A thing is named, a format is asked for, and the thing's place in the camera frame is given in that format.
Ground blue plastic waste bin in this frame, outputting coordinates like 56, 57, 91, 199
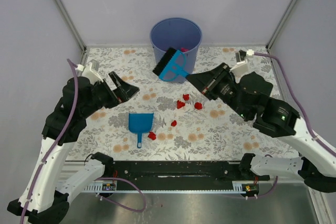
150, 17, 202, 83

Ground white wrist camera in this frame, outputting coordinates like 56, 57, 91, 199
230, 49, 255, 76
75, 60, 103, 85

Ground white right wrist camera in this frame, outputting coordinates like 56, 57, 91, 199
230, 49, 255, 76

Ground blue hand brush black bristles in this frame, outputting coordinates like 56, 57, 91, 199
152, 47, 189, 82

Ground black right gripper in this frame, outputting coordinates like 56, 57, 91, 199
185, 61, 251, 119

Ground red paper scrap near dustpan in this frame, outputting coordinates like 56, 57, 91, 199
148, 132, 156, 140

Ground blue plastic dustpan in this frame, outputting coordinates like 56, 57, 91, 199
128, 113, 154, 148

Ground red paper scrap double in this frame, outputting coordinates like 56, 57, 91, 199
176, 100, 185, 109

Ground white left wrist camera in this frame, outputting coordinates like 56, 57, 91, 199
75, 60, 103, 85

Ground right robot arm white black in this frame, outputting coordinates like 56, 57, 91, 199
184, 63, 335, 193

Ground red paper scrap right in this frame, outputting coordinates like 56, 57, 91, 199
194, 102, 203, 110

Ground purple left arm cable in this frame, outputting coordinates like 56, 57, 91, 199
19, 58, 85, 224

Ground red paper scrap far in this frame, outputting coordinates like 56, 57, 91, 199
183, 94, 190, 101

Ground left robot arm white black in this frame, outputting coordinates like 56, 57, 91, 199
7, 71, 139, 223

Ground white slotted cable duct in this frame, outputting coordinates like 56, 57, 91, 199
83, 177, 260, 194

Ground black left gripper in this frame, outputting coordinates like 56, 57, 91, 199
81, 71, 140, 117

